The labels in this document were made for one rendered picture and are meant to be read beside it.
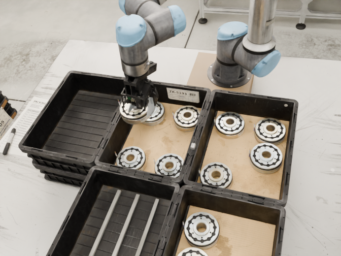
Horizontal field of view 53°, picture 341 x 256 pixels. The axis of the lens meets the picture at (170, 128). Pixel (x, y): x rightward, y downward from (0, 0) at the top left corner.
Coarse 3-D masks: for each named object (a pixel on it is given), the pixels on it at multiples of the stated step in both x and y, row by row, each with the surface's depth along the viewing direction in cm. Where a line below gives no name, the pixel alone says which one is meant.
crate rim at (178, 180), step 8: (184, 88) 126; (192, 88) 125; (200, 88) 124; (208, 88) 124; (208, 96) 122; (200, 112) 117; (200, 120) 115; (112, 128) 118; (192, 136) 112; (104, 144) 114; (96, 160) 110; (184, 160) 106; (112, 168) 108; (120, 168) 107; (128, 168) 107; (184, 168) 104; (152, 176) 104; (160, 176) 104; (168, 176) 103
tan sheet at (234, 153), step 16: (224, 112) 129; (208, 144) 121; (224, 144) 120; (240, 144) 119; (256, 144) 118; (208, 160) 117; (224, 160) 116; (240, 160) 115; (240, 176) 111; (256, 176) 111; (272, 176) 110; (256, 192) 107; (272, 192) 107
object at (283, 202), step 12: (240, 96) 120; (252, 96) 119; (264, 96) 118; (204, 120) 115; (192, 156) 107; (288, 156) 102; (288, 168) 100; (288, 180) 98; (228, 192) 98; (240, 192) 97
